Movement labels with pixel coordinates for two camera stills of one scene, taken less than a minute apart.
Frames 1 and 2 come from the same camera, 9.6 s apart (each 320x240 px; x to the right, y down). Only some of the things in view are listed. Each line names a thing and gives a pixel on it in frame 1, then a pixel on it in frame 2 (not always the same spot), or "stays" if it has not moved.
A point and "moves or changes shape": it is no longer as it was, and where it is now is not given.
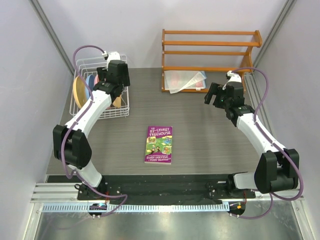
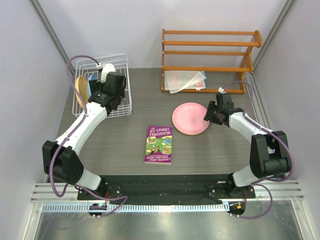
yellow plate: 79,91 moves or changes shape
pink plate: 96,79 moves or changes shape
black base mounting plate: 164,189 stays
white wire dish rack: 85,79 stays
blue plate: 91,84 stays
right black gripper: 215,89 → 212,105
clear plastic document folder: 176,80 stays
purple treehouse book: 159,145 stays
